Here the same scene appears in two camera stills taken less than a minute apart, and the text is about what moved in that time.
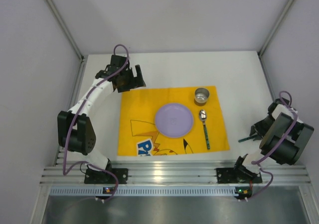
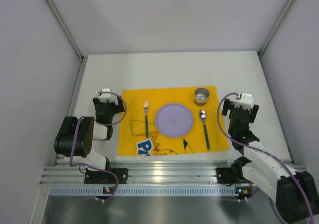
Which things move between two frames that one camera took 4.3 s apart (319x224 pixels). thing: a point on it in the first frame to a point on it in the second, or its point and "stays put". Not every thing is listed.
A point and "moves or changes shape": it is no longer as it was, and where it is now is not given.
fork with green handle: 244,139 moves or changes shape
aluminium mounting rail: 271,173 stays put
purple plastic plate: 174,120 stays put
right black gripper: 257,131 to 239,110
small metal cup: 201,95 stays put
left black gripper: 133,79 to 107,104
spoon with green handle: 203,117 stays put
